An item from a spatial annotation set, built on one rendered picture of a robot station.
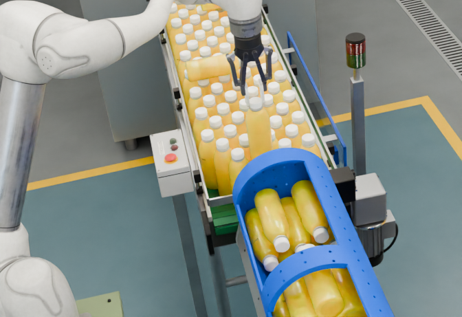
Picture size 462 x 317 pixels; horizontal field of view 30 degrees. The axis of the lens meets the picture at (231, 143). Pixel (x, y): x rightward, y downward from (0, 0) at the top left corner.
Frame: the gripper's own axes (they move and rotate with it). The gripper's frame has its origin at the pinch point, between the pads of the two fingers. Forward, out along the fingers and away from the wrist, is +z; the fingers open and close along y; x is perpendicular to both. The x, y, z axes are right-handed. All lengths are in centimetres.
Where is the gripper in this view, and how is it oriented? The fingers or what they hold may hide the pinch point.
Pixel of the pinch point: (254, 93)
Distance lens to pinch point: 248.3
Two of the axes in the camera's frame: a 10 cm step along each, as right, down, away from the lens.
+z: 1.2, 7.9, 6.0
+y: 9.7, -2.1, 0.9
